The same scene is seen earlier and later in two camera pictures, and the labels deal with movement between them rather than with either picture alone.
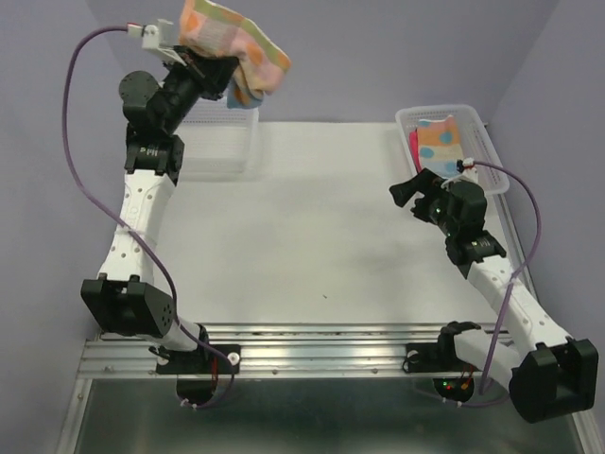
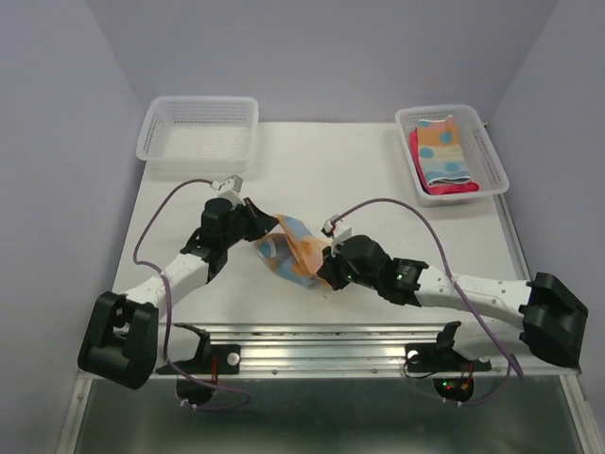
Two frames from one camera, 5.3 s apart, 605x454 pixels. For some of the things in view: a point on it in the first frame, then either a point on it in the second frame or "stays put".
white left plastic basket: (220, 142) stays put
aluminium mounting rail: (345, 350) stays put
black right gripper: (423, 183) → (328, 270)
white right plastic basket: (475, 141) stays put
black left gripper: (209, 74) → (262, 222)
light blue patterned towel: (440, 146) stays put
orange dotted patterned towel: (212, 29) → (292, 251)
